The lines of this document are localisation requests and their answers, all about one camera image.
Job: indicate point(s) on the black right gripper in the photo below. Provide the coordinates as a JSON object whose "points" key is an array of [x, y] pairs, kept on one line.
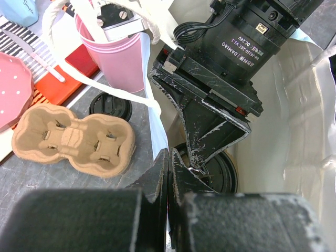
{"points": [[215, 113]]}

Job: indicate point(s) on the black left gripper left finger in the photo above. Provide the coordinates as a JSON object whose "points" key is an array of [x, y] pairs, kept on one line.
{"points": [[128, 219]]}

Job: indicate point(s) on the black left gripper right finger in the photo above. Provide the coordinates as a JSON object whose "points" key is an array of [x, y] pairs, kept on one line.
{"points": [[203, 220]]}

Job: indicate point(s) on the black plastic cup lid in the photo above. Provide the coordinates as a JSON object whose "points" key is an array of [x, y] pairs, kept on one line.
{"points": [[219, 173]]}

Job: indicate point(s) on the light blue paper bag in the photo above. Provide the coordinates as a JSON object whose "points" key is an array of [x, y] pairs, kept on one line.
{"points": [[296, 130]]}

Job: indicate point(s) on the pink straw holder cup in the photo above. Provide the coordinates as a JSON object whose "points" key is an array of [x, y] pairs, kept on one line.
{"points": [[121, 61]]}

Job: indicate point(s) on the colourful striped placemat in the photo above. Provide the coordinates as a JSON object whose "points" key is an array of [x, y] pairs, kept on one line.
{"points": [[47, 88]]}

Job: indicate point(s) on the pink polka dot plate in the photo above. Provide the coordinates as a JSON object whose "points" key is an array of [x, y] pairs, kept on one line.
{"points": [[17, 89]]}

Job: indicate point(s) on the grey table knife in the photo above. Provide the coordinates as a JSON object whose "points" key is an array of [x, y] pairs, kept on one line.
{"points": [[30, 50]]}

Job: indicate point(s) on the light blue mug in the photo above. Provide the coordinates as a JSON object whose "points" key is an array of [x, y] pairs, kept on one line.
{"points": [[20, 12]]}

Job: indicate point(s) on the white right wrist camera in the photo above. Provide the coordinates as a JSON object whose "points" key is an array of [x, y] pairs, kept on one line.
{"points": [[118, 22]]}

